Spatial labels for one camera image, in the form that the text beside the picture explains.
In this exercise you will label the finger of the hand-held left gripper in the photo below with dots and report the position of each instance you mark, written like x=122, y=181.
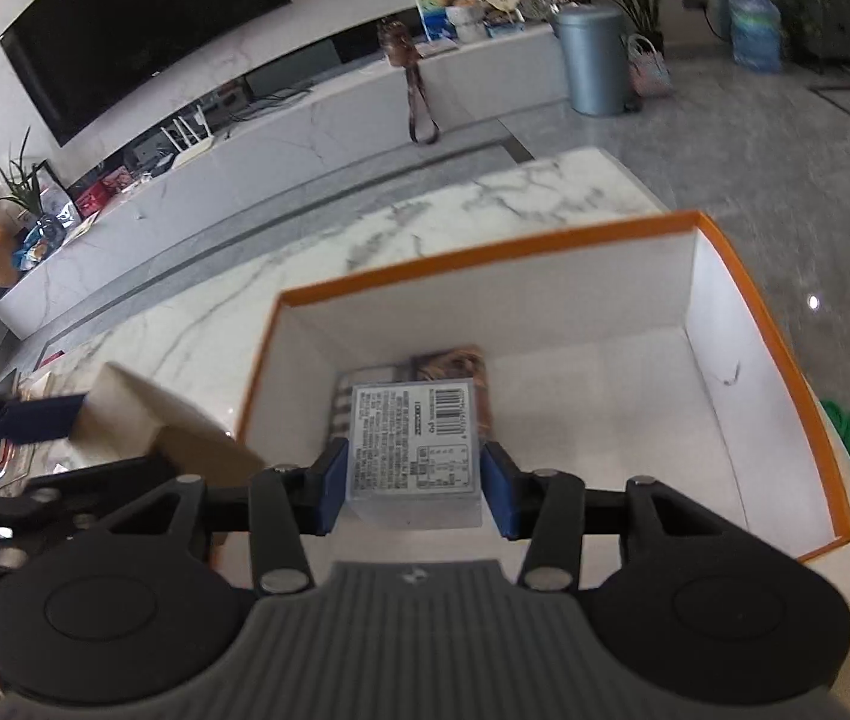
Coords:
x=35, y=420
x=35, y=502

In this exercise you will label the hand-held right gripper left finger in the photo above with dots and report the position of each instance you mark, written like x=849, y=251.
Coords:
x=331, y=487

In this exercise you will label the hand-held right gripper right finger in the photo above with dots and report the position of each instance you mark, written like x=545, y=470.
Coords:
x=500, y=495

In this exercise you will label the clear plastic box white label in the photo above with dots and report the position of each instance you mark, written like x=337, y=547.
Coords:
x=410, y=450

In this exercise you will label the beige cardboard box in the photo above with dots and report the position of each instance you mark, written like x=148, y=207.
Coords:
x=132, y=405

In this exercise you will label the orange cardboard box white inside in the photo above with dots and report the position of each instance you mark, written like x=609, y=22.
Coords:
x=620, y=390

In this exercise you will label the brown patterned packet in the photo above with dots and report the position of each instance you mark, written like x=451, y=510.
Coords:
x=447, y=360

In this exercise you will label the blue snack packets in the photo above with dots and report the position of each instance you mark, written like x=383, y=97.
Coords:
x=35, y=251

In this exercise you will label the red box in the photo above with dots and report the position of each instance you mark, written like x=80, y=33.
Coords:
x=92, y=199

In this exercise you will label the small green potted plant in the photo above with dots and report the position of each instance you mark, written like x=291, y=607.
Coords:
x=23, y=187

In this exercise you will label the black set-top box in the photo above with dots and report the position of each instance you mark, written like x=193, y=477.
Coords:
x=147, y=156

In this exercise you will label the white router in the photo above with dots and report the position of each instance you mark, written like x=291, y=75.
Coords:
x=189, y=146

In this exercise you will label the white marble television cabinet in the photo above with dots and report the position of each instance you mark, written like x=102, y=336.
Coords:
x=282, y=157

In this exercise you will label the black television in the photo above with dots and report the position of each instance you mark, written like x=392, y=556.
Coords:
x=140, y=22

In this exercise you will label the grey pedal trash bin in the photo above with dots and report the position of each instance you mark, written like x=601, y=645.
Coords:
x=594, y=60

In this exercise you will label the woven checked bag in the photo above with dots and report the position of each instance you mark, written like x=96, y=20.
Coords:
x=650, y=71

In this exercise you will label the blue box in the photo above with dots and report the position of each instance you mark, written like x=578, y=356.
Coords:
x=438, y=26

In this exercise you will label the woven hand fan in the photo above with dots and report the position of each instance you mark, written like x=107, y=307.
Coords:
x=534, y=0

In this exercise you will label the blue water jug with pump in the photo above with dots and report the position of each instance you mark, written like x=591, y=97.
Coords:
x=755, y=34

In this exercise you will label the black picture frame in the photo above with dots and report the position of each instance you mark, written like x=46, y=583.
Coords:
x=57, y=199

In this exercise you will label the wall socket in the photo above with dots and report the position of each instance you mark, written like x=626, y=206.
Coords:
x=695, y=1

